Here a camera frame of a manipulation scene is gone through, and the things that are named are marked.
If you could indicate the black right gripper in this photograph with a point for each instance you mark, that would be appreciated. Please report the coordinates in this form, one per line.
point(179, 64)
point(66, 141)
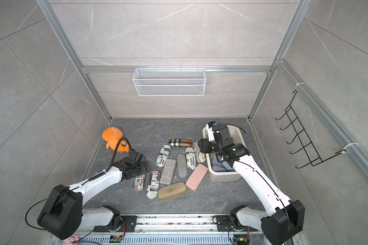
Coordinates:
point(204, 146)

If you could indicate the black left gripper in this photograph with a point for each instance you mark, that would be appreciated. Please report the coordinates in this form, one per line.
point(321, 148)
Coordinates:
point(146, 167)

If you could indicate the newspaper flag case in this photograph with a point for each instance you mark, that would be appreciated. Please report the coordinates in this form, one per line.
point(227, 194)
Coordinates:
point(153, 186)
point(139, 183)

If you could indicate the purple case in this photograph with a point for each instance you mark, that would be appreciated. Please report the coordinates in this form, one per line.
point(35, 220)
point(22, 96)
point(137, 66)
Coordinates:
point(217, 166)

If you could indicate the beige plastic storage bin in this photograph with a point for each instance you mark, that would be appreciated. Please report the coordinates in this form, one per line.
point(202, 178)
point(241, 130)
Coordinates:
point(214, 176)

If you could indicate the stone grey case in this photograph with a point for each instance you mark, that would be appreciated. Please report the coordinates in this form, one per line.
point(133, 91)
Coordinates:
point(168, 172)

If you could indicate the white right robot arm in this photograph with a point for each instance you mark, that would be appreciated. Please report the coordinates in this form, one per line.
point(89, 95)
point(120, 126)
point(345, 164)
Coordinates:
point(282, 218)

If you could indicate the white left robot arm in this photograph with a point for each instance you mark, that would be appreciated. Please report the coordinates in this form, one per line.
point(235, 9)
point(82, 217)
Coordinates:
point(63, 213)

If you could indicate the map print glasses case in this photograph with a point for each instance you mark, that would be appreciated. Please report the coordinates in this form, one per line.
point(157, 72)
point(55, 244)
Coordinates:
point(200, 157)

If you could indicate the plaid glasses case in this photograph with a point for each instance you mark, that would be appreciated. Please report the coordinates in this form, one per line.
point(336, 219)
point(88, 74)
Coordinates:
point(180, 143)

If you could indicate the newspaper print case centre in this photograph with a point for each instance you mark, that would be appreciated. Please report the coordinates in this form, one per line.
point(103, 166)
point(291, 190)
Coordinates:
point(191, 158)

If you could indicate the grey fabric case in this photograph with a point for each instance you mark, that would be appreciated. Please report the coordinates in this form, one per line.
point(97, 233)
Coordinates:
point(181, 166)

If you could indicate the pink flat case right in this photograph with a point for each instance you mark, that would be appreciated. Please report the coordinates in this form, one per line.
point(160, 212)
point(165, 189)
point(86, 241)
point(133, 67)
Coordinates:
point(196, 177)

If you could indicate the orange plush toy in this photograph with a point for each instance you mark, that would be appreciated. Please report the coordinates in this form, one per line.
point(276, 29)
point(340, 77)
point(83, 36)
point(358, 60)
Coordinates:
point(112, 136)

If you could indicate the tan fabric case front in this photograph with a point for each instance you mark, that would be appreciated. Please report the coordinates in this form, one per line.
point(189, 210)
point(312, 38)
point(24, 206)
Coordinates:
point(171, 191)

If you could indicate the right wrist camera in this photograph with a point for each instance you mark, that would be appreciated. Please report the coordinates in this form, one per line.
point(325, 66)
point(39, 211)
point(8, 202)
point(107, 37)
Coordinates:
point(209, 130)

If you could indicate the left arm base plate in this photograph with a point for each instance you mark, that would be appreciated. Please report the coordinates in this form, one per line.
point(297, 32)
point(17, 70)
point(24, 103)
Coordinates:
point(126, 223)

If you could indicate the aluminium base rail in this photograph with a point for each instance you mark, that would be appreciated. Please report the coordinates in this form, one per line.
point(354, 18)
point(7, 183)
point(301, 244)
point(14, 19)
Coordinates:
point(169, 229)

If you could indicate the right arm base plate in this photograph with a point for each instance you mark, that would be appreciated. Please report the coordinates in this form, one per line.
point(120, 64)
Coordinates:
point(227, 223)

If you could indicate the white wire mesh basket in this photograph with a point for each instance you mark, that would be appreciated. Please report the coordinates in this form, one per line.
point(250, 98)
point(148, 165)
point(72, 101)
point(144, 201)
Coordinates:
point(169, 81)

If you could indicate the black wire hook rack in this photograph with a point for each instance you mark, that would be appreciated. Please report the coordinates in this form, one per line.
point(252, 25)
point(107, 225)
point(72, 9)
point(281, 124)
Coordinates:
point(301, 136)

